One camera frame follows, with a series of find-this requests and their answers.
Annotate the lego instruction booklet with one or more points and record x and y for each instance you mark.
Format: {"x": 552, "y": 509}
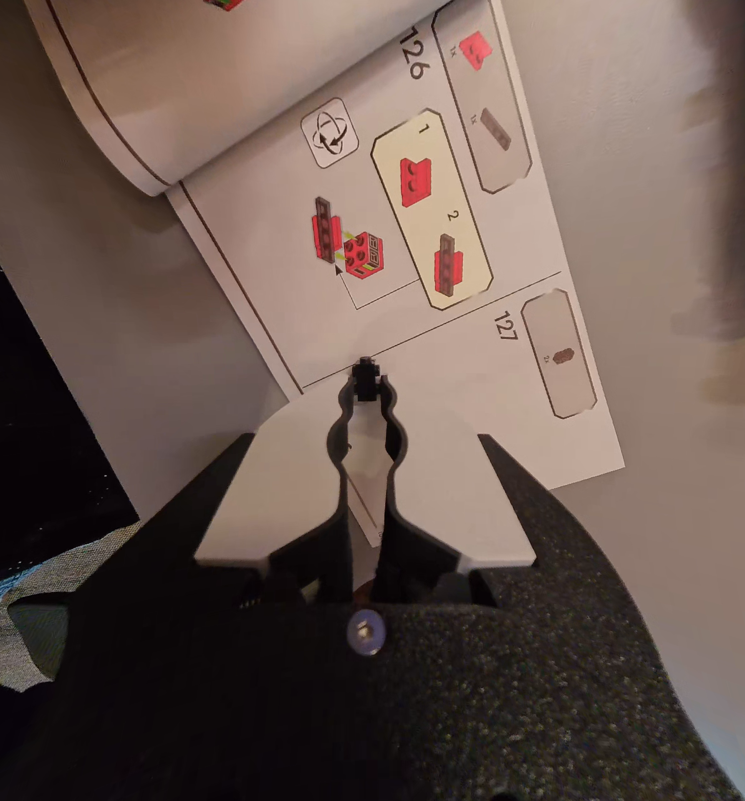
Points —
{"x": 410, "y": 350}

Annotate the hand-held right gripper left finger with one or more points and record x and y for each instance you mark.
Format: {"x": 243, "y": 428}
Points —
{"x": 272, "y": 488}

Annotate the person's right hand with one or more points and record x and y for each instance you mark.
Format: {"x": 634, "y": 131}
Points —
{"x": 366, "y": 591}

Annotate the small black lego piece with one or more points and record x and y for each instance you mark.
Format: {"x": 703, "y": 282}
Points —
{"x": 366, "y": 382}

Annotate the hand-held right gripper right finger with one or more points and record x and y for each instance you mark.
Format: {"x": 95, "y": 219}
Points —
{"x": 460, "y": 500}

